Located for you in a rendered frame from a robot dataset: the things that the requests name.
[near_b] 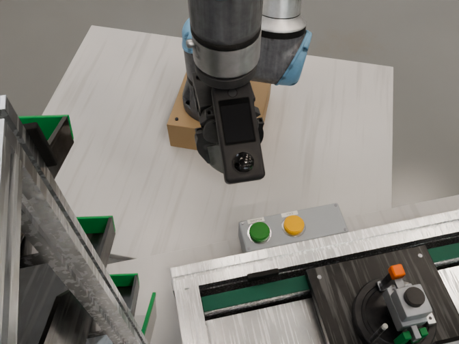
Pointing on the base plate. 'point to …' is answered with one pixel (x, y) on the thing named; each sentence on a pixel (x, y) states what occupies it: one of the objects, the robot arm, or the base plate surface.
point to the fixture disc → (378, 317)
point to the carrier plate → (369, 265)
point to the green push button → (259, 231)
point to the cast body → (408, 308)
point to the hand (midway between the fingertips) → (229, 172)
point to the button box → (328, 224)
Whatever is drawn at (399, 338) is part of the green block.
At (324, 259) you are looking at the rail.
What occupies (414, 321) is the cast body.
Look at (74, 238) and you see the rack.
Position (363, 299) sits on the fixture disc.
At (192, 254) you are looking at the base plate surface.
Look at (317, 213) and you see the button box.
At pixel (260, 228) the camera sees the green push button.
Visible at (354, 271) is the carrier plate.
